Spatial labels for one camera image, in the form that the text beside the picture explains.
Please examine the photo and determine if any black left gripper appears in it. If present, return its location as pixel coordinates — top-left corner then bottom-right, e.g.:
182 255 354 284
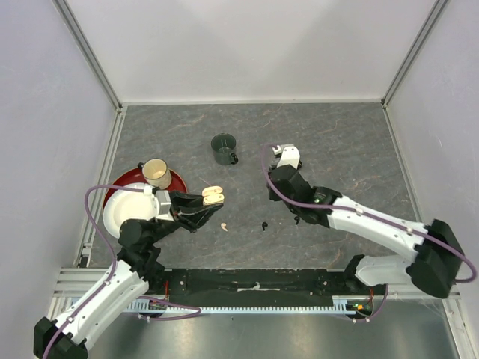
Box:
147 188 224 245

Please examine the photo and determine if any beige earbuds charging case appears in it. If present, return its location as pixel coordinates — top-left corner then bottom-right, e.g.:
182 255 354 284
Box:
201 185 225 206

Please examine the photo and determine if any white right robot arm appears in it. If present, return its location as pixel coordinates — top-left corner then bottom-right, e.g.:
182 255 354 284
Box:
264 165 466 298

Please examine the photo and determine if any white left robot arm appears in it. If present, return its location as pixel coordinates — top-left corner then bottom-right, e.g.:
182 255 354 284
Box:
33 184 225 358

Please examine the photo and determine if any beige ceramic cup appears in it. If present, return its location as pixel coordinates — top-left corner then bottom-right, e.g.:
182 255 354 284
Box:
141 159 171 190

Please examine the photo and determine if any red round tray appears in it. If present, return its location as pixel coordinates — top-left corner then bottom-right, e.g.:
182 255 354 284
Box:
102 168 188 208

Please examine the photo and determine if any white ceramic plate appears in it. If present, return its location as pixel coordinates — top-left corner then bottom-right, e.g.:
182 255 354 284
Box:
103 182 159 239

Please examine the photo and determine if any dark green mug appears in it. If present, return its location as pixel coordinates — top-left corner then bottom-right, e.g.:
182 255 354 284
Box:
210 133 239 165

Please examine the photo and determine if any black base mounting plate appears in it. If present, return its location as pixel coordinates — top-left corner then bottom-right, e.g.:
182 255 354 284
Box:
147 269 368 308

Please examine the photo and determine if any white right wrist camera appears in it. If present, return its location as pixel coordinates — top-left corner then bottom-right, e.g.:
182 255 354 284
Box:
269 144 302 170

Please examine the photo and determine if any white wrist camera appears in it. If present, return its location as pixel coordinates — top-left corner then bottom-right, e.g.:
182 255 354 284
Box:
269 144 302 170
150 190 174 221

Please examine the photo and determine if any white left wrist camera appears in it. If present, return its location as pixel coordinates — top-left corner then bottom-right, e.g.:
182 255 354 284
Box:
150 190 174 221

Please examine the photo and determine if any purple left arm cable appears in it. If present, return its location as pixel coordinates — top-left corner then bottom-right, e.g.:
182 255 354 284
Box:
41 184 154 359

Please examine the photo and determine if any white slotted cable duct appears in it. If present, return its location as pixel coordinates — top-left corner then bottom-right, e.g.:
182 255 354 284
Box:
124 298 373 316

